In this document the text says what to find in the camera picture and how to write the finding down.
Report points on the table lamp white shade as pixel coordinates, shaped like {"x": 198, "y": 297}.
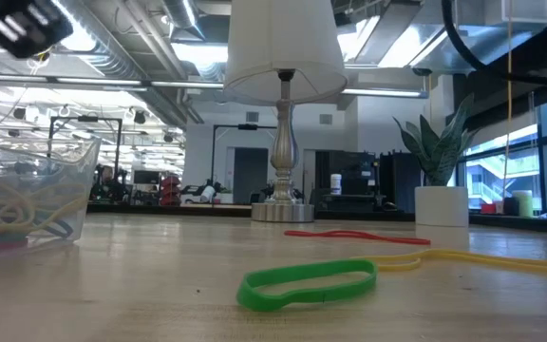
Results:
{"x": 283, "y": 142}

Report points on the green wide rubber band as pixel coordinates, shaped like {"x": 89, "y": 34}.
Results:
{"x": 302, "y": 297}

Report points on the red stacked bins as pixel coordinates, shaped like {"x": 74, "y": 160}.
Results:
{"x": 171, "y": 190}

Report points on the wall vent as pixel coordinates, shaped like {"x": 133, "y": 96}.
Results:
{"x": 326, "y": 119}
{"x": 252, "y": 117}

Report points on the black gantry frame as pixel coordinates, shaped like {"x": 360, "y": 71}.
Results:
{"x": 247, "y": 127}
{"x": 86, "y": 119}

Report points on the silver ceiling duct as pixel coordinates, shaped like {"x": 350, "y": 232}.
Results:
{"x": 112, "y": 62}

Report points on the snake plant white pot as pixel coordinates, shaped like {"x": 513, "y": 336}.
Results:
{"x": 442, "y": 206}

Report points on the green cylinder container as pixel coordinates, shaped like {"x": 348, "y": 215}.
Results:
{"x": 522, "y": 204}

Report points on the silver ventilation box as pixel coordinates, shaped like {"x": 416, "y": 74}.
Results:
{"x": 444, "y": 52}

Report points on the long yellow rubber band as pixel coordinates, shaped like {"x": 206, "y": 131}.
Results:
{"x": 492, "y": 260}

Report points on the clear plastic bin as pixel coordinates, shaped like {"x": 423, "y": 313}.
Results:
{"x": 88, "y": 166}

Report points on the black wide rubber band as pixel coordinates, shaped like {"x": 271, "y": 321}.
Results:
{"x": 62, "y": 230}

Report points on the black aluminium table frame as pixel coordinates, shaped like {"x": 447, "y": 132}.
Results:
{"x": 515, "y": 223}

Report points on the black cup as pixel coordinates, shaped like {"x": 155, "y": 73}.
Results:
{"x": 509, "y": 207}

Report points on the thin yellow rubber band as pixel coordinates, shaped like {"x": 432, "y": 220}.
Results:
{"x": 31, "y": 211}
{"x": 64, "y": 209}

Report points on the grey door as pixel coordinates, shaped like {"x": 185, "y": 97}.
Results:
{"x": 250, "y": 176}

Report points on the black round ceiling device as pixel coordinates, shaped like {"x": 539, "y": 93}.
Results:
{"x": 42, "y": 57}

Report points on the small red box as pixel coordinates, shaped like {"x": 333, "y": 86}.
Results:
{"x": 488, "y": 208}

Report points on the person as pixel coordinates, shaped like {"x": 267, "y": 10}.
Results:
{"x": 108, "y": 185}

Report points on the white canister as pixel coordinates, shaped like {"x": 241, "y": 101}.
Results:
{"x": 335, "y": 185}

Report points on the large window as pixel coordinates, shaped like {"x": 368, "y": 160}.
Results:
{"x": 492, "y": 176}

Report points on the thin red rubber band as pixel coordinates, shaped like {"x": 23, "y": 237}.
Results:
{"x": 397, "y": 240}

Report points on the long ceiling light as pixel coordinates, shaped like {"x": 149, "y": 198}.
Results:
{"x": 387, "y": 93}
{"x": 98, "y": 81}

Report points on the black cabinet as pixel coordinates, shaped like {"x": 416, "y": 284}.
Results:
{"x": 399, "y": 183}
{"x": 349, "y": 176}

